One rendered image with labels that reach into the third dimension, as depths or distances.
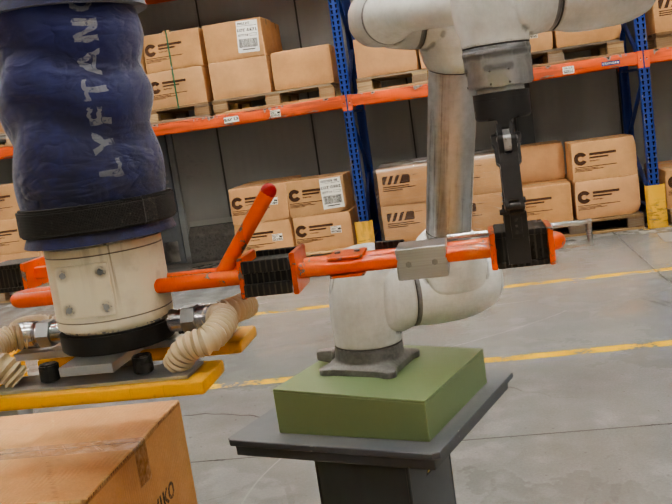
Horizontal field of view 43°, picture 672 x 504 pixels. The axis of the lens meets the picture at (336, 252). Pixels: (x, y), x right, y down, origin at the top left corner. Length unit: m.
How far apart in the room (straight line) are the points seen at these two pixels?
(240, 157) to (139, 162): 8.70
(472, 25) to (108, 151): 0.51
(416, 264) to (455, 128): 0.65
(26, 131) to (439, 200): 0.93
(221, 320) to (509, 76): 0.50
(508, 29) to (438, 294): 0.88
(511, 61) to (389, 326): 0.88
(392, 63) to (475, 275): 6.48
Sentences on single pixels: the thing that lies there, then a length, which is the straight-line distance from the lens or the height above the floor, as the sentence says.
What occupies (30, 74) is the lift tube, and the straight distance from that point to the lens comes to 1.23.
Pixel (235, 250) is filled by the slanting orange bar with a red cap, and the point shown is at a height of 1.24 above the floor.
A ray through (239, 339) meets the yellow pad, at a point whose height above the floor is 1.09.
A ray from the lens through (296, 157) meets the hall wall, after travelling 9.78.
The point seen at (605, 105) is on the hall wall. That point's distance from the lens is 9.70.
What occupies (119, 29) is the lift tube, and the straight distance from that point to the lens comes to 1.25.
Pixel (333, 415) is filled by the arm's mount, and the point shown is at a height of 0.80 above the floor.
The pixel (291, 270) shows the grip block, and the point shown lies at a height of 1.21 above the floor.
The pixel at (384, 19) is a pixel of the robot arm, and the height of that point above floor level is 1.56.
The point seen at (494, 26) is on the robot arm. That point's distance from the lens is 1.15.
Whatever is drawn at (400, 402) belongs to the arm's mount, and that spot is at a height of 0.83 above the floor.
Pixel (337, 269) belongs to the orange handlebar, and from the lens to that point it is 1.20.
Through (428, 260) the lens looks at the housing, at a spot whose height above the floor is 1.20.
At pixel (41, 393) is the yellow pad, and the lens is 1.26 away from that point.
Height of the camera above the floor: 1.40
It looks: 9 degrees down
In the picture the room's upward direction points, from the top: 8 degrees counter-clockwise
